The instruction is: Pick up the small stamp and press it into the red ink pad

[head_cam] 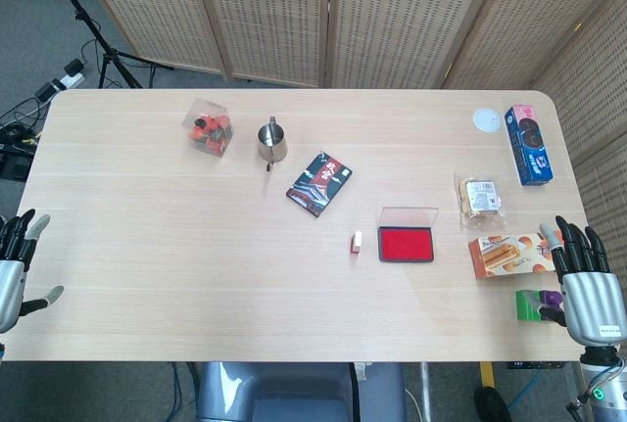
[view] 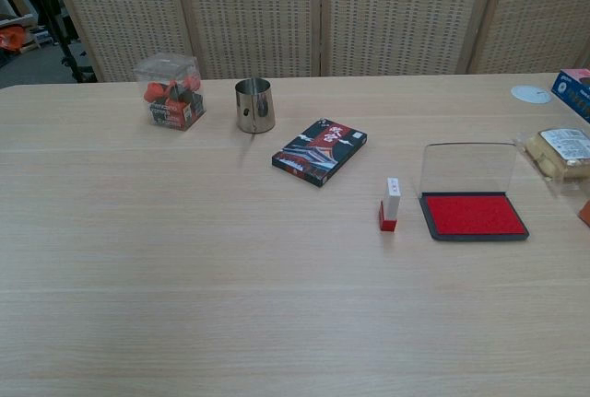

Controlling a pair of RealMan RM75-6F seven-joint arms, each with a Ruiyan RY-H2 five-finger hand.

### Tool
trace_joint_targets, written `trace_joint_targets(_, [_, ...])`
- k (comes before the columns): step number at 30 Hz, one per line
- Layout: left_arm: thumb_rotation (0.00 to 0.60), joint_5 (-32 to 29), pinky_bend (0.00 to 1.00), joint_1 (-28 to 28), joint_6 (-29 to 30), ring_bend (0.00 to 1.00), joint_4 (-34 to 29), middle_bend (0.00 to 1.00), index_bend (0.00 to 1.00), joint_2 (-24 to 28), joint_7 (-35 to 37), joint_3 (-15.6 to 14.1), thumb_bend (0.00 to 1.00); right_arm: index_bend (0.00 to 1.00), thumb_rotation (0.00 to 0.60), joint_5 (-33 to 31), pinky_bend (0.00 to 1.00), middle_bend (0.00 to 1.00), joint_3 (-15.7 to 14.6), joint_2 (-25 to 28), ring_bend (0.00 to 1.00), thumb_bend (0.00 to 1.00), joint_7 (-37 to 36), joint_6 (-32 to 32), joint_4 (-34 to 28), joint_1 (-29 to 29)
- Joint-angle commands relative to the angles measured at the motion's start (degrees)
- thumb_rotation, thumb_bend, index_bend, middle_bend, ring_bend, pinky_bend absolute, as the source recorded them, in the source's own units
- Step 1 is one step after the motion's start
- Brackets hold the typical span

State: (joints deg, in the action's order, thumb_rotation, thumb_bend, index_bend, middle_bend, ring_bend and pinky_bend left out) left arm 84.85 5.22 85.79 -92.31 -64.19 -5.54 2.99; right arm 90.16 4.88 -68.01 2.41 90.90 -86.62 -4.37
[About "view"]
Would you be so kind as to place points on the black tripod stand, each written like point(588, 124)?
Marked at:
point(50, 10)

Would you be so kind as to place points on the wooden rattan folding screen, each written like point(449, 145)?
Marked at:
point(253, 10)

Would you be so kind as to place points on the clear box of coffee capsules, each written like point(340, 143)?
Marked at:
point(170, 102)

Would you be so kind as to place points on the orange plastic bag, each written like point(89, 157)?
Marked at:
point(11, 38)

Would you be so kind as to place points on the red ink pad clear lid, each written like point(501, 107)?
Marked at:
point(470, 215)

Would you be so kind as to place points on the blue cookie box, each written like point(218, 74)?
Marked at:
point(576, 93)

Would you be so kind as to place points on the stainless steel pitcher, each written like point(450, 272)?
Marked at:
point(253, 107)

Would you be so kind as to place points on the orange wafer roll box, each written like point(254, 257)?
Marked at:
point(586, 213)

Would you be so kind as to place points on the black patterned card pack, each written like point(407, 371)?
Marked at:
point(318, 150)

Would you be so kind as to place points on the white round table grommet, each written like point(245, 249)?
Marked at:
point(530, 94)

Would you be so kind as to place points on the white red stamp block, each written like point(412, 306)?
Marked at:
point(392, 199)

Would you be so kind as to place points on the clear packet of biscuits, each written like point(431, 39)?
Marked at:
point(562, 148)

